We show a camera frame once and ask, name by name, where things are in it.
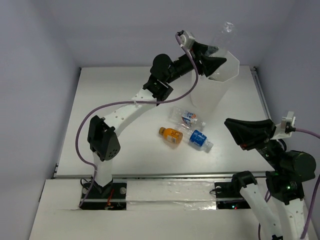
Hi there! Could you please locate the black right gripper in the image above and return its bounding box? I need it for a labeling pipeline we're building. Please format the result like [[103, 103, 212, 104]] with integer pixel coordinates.
[[225, 114, 285, 170]]

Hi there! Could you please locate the crushed clear plastic bottle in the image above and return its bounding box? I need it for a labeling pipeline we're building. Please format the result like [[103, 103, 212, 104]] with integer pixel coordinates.
[[209, 21, 236, 58]]

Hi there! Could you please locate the clear bottle blue label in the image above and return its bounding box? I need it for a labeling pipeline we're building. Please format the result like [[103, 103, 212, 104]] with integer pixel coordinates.
[[175, 125, 214, 153]]

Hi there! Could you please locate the clear bottle orange-blue label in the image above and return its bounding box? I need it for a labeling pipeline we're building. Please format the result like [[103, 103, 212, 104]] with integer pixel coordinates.
[[168, 106, 206, 129]]

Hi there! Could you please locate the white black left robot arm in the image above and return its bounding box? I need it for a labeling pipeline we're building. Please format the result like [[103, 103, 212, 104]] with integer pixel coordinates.
[[87, 42, 227, 198]]

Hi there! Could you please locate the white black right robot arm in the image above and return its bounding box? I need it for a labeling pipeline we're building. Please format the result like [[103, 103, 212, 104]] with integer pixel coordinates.
[[219, 112, 316, 240]]

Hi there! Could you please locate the white translucent plastic bin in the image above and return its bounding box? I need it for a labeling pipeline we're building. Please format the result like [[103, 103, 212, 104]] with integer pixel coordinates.
[[190, 48, 240, 113]]

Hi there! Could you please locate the orange juice bottle yellow cap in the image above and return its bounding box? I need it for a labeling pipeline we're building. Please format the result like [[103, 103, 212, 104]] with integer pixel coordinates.
[[158, 127, 183, 145]]

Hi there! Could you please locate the white foam board front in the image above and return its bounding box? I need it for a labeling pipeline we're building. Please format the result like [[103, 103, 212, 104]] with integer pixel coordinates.
[[30, 179, 258, 240]]

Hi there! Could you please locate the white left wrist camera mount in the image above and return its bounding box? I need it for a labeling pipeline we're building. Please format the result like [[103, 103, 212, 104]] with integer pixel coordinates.
[[177, 30, 196, 50]]

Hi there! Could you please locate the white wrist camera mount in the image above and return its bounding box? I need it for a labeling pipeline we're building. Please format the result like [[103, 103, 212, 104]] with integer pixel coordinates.
[[271, 111, 296, 140], [177, 30, 196, 50]]

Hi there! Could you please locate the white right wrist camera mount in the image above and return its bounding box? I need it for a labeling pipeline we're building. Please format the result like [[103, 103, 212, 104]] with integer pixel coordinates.
[[271, 111, 296, 140]]

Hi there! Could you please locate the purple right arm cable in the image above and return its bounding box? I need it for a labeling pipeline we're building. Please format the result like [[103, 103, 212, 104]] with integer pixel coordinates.
[[257, 127, 320, 240]]

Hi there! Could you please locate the aluminium rail frame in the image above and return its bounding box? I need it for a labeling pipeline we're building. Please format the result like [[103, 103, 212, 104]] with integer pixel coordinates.
[[56, 65, 271, 178]]

